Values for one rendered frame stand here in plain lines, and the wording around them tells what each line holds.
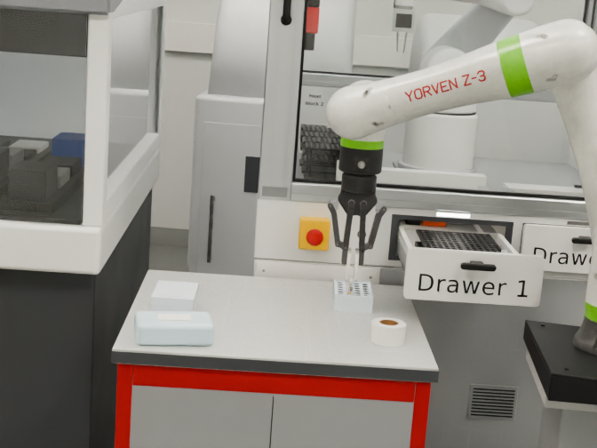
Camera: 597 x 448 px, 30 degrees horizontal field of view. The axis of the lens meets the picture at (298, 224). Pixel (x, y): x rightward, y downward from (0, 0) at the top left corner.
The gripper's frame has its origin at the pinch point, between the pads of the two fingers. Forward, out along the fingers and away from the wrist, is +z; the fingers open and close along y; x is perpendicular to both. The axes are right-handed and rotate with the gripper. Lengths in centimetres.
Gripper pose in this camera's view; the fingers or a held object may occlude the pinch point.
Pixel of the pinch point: (352, 264)
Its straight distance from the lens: 243.4
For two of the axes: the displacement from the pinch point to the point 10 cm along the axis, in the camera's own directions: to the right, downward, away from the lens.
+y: 10.0, 0.7, 0.0
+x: 0.1, -2.1, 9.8
